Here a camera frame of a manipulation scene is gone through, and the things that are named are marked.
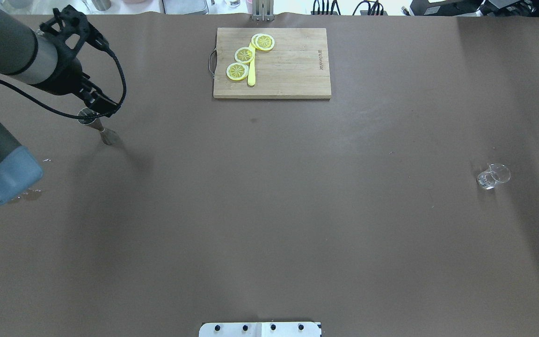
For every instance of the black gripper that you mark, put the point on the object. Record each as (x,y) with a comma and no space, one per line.
(69,78)

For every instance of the steel double jigger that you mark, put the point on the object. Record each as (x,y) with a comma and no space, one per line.
(107,136)

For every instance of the clear glass measuring cup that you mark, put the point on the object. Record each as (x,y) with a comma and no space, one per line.
(495,175)

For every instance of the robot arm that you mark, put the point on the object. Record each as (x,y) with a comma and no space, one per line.
(22,52)

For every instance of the middle lemon slice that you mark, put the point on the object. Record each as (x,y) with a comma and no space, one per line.
(245,55)

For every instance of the far lemon slice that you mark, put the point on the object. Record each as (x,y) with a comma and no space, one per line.
(263,42)

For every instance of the wooden cutting board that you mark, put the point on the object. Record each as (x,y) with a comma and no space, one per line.
(296,68)

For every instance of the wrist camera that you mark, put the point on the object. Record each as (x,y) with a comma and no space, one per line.
(68,30)

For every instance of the lemon slice near handle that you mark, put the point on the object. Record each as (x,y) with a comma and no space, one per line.
(237,71)

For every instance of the aluminium frame post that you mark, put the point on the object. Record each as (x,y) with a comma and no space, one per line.
(263,10)

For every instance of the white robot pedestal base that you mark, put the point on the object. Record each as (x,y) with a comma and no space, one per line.
(261,329)

